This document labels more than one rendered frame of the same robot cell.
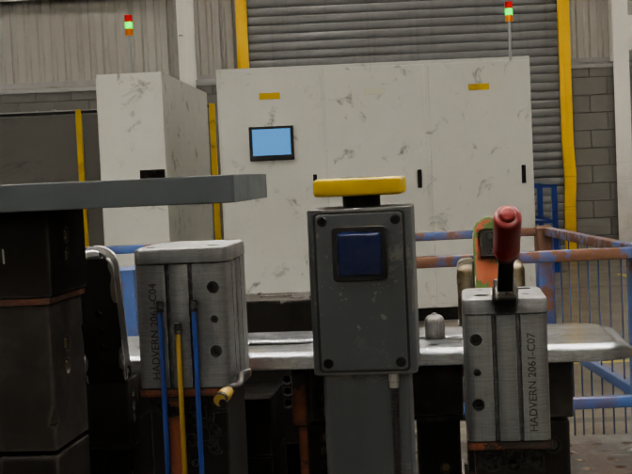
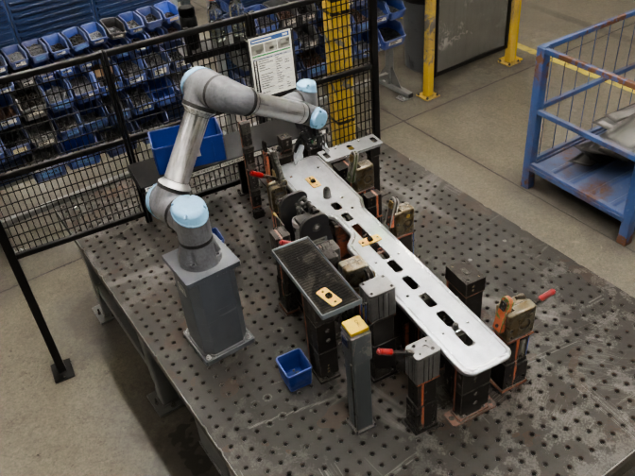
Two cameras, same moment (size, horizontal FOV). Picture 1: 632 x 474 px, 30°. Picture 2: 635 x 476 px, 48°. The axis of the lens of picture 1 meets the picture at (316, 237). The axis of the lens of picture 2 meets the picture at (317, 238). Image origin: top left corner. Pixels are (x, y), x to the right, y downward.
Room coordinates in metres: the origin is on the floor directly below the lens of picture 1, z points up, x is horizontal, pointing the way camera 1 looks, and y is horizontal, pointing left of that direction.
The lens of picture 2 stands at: (0.00, -1.24, 2.63)
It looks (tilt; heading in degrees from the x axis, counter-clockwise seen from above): 38 degrees down; 59
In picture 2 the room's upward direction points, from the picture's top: 6 degrees counter-clockwise
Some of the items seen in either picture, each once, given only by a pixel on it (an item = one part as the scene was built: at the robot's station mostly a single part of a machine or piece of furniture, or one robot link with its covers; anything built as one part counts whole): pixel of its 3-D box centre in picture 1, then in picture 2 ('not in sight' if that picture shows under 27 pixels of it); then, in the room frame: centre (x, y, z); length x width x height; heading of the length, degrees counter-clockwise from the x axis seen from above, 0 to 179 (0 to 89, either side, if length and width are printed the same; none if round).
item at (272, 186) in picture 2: not in sight; (281, 218); (1.09, 0.90, 0.88); 0.07 x 0.06 x 0.35; 173
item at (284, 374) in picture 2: not in sight; (295, 370); (0.74, 0.26, 0.74); 0.11 x 0.10 x 0.09; 83
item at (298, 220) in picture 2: not in sight; (310, 256); (1.01, 0.54, 0.94); 0.18 x 0.13 x 0.49; 83
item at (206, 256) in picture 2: not in sight; (197, 246); (0.62, 0.61, 1.15); 0.15 x 0.15 x 0.10
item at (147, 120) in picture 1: (160, 175); not in sight; (10.21, 1.32, 1.22); 2.40 x 0.54 x 2.45; 177
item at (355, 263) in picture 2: not in sight; (356, 303); (1.03, 0.27, 0.89); 0.13 x 0.11 x 0.38; 173
